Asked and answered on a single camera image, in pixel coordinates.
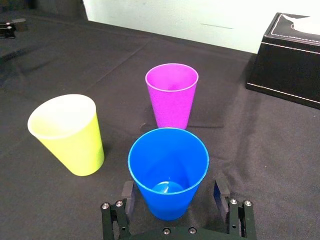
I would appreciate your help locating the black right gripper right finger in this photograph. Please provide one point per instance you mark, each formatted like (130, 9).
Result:
(238, 217)

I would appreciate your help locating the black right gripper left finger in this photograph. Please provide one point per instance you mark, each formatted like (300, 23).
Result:
(115, 217)

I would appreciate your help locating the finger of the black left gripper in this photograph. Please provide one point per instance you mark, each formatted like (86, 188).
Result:
(11, 28)

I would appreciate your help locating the magenta plastic cup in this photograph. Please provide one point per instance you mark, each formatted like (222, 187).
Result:
(172, 96)

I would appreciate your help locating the black table cloth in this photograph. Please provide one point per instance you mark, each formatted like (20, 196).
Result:
(75, 75)

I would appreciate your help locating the yellow-green plastic cup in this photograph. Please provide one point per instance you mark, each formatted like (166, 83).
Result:
(72, 140)

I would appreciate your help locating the black leather tissue box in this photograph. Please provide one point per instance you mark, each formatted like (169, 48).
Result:
(287, 62)

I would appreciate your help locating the blue plastic cup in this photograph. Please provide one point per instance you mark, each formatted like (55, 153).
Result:
(168, 172)

